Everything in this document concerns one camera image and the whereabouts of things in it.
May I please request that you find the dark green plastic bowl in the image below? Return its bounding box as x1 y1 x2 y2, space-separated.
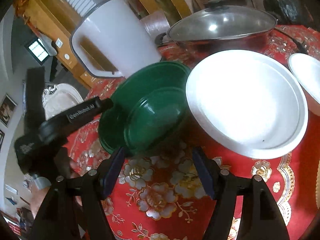
98 61 191 156

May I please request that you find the large white foam bowl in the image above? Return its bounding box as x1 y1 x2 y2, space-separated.
185 50 308 159

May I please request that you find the small white foam bowl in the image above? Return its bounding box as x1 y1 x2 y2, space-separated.
288 53 320 116

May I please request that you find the white ornate chair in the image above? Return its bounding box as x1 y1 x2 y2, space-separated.
42 83 84 120

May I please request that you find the white electric kettle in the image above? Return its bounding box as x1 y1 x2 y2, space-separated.
69 0 162 78

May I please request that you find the steel pot with glass lid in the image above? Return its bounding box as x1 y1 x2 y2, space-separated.
155 1 278 54

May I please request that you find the black plastic bag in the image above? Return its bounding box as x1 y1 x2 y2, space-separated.
263 0 309 25

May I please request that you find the black power cord plug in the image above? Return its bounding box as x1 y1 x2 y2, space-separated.
275 28 309 55

